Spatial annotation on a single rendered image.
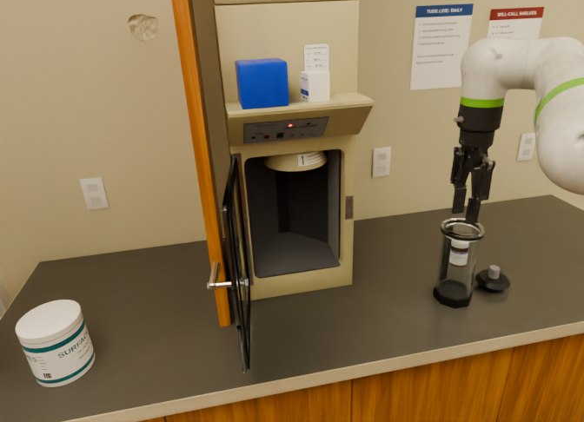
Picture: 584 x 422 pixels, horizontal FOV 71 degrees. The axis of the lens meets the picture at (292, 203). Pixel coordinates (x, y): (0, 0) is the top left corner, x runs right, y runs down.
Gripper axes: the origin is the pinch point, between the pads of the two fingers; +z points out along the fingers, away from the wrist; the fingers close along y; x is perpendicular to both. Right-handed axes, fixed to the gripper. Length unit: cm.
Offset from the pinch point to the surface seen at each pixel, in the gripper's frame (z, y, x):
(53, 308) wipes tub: 14, -2, -102
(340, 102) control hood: -28.5, -1.4, -33.2
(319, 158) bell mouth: -11.3, -16.5, -34.0
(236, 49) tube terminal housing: -40, -13, -53
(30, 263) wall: 30, -56, -130
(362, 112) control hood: -25.7, -3.0, -27.3
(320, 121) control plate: -24.2, -4.3, -36.9
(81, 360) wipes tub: 24, 5, -97
